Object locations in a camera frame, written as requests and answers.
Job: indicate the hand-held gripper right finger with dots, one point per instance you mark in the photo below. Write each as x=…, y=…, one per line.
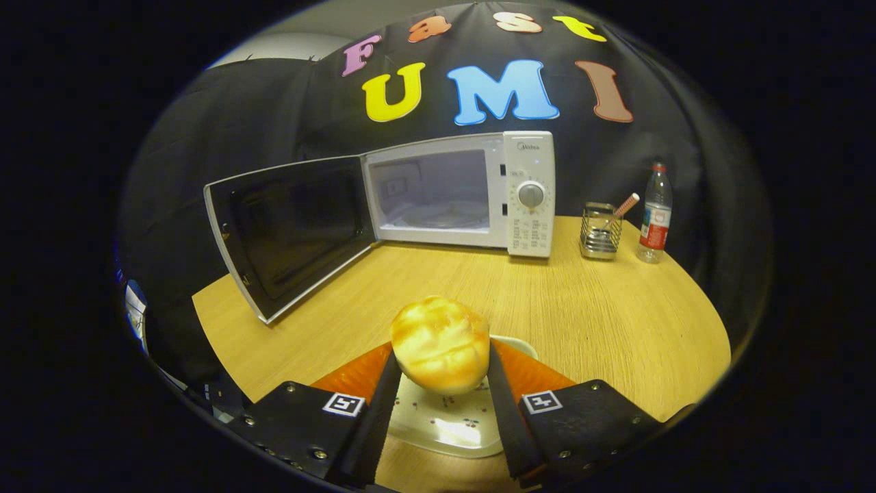
x=510, y=424

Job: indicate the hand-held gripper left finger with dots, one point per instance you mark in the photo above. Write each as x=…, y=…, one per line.
x=376, y=424

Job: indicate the golden bread bun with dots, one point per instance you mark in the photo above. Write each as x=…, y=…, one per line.
x=438, y=342

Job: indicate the white microwave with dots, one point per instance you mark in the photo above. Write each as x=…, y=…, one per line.
x=530, y=226

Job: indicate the white cherry print plate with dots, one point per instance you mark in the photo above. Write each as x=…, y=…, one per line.
x=445, y=424

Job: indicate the plastic water bottle red label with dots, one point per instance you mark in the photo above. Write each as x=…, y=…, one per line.
x=655, y=226

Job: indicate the pink striped straw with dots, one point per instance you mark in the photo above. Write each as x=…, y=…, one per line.
x=626, y=204

